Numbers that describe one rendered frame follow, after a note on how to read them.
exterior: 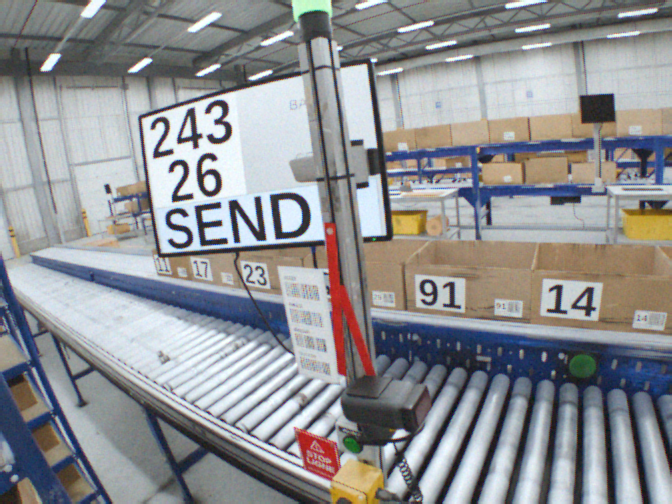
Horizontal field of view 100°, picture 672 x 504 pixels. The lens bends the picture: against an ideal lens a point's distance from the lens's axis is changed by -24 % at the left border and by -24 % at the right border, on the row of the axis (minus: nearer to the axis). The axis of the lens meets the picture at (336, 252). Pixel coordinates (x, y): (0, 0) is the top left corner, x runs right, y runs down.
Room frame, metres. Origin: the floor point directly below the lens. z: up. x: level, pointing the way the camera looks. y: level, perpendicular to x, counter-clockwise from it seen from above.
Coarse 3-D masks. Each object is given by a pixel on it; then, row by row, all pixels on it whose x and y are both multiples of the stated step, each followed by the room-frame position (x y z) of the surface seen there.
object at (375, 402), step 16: (352, 384) 0.44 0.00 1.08; (368, 384) 0.43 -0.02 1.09; (384, 384) 0.42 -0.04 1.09; (400, 384) 0.41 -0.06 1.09; (416, 384) 0.41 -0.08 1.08; (352, 400) 0.41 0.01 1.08; (368, 400) 0.39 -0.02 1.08; (384, 400) 0.38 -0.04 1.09; (400, 400) 0.38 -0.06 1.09; (416, 400) 0.37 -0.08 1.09; (352, 416) 0.40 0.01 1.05; (368, 416) 0.39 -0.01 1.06; (384, 416) 0.37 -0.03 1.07; (400, 416) 0.37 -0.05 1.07; (416, 416) 0.36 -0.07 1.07; (368, 432) 0.41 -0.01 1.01; (384, 432) 0.40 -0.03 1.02
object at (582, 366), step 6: (582, 354) 0.70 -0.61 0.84; (576, 360) 0.70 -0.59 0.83; (582, 360) 0.69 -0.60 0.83; (588, 360) 0.68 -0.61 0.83; (570, 366) 0.71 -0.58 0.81; (576, 366) 0.70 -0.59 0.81; (582, 366) 0.69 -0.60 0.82; (588, 366) 0.68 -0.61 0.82; (594, 366) 0.67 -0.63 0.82; (576, 372) 0.70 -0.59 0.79; (582, 372) 0.69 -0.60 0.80; (588, 372) 0.68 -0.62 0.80
